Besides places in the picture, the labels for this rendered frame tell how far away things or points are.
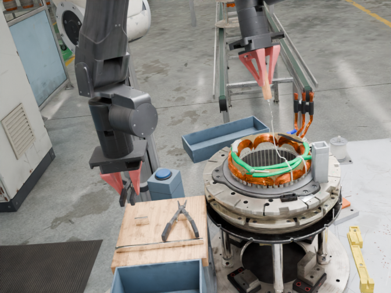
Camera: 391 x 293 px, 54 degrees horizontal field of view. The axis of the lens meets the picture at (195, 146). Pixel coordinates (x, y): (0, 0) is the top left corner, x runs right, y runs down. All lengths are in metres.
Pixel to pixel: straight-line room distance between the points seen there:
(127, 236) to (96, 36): 0.43
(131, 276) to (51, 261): 1.76
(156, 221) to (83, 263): 1.60
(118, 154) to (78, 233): 2.01
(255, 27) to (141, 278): 0.55
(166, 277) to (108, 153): 0.27
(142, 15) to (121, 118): 0.54
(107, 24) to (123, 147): 0.22
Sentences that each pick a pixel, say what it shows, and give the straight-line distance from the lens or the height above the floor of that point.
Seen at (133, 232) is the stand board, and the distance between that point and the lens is 0.86.
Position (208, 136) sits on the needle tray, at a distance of 1.22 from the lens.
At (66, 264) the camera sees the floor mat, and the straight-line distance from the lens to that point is 2.49.
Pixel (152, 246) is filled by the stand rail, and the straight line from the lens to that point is 0.80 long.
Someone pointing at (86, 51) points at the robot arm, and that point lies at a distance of 0.64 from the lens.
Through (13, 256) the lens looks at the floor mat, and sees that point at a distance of 2.73.
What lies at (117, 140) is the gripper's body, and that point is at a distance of 0.69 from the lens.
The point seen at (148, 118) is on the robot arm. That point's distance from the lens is 0.62.
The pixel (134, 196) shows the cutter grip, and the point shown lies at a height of 1.19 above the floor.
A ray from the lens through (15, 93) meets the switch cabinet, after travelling 3.27.
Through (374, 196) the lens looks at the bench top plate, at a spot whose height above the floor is 0.78.
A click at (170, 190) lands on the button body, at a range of 1.05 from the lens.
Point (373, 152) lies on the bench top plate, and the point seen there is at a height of 0.78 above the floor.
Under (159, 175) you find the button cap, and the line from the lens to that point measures 1.06.
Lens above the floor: 1.61
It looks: 29 degrees down
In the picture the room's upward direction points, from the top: 9 degrees counter-clockwise
